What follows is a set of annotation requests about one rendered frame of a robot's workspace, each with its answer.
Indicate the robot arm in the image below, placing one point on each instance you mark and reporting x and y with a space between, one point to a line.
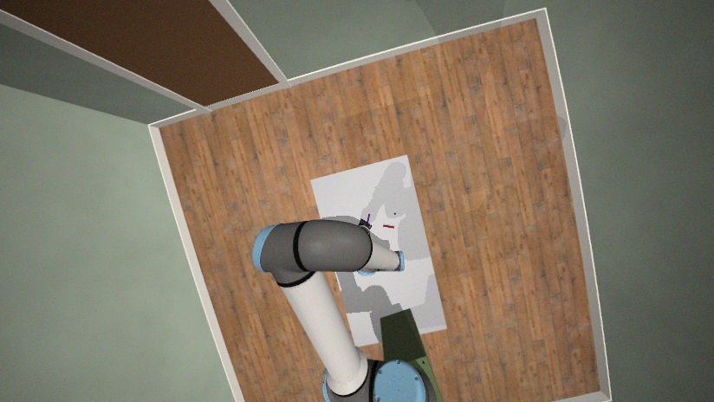
290 252

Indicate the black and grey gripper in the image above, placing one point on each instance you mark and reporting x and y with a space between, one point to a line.
364 223

